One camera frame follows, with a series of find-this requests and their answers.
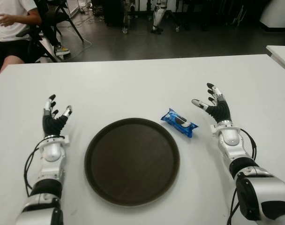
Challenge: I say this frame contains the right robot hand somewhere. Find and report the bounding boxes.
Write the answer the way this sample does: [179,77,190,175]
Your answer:
[191,82,233,124]

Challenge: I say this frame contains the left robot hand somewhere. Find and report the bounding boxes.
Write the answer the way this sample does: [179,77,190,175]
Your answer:
[42,94,73,138]

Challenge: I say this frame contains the blue Oreo cookie package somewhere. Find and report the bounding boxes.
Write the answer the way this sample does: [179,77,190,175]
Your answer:
[160,108,199,139]

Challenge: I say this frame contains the person leg with yellow sneaker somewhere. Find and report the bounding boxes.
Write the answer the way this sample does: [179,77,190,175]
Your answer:
[41,21,70,56]

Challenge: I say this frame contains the white side table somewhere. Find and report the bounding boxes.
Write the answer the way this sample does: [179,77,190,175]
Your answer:
[266,45,285,77]

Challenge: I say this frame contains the black office chair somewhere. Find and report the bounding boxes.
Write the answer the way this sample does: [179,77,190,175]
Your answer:
[15,25,59,63]

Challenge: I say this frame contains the round brown tray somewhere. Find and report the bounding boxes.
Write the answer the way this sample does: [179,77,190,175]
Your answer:
[84,117,180,207]

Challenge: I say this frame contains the leaning folded metal frames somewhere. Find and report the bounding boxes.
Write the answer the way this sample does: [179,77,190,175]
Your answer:
[226,4,248,26]

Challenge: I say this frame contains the seated person white shirt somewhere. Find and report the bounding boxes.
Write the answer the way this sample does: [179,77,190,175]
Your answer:
[0,0,44,82]

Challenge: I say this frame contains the black folding chair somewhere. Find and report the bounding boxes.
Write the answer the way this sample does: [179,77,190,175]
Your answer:
[36,0,84,47]

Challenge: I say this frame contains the hanging humanoid robot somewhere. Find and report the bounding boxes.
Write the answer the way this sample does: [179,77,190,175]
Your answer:
[150,0,168,35]

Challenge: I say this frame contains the black cabinet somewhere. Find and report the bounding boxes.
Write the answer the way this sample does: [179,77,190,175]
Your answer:
[104,0,126,26]

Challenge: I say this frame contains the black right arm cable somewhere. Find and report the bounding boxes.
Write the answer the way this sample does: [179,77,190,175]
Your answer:
[240,128,258,162]

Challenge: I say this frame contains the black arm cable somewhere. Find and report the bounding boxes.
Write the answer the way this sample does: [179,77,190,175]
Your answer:
[24,138,47,196]
[240,128,258,162]

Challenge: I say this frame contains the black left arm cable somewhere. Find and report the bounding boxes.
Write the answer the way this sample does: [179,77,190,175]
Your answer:
[24,138,47,196]

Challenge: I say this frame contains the white floor cable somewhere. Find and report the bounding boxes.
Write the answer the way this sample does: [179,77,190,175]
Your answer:
[67,18,93,59]

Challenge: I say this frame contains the black wheeled gantry frame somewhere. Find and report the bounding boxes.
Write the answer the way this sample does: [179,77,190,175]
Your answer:
[122,0,180,35]

